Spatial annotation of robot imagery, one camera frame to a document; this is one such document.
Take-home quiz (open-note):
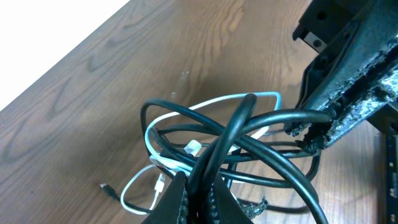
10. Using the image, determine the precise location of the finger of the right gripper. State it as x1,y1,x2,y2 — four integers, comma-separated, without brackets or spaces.
284,6,398,155

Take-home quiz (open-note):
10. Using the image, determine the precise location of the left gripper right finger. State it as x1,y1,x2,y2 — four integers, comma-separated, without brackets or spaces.
208,174,252,224

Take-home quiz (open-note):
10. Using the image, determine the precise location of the black usb cable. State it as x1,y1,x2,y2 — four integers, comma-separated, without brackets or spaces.
99,93,335,224

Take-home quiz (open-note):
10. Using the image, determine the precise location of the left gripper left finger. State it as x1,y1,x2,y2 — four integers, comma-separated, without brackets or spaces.
142,171,188,224

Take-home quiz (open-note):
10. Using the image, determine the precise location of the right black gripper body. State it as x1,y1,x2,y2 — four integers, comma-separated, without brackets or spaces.
292,0,398,138

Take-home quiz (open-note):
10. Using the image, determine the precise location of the white usb cable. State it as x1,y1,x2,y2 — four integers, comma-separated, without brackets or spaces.
119,91,282,216

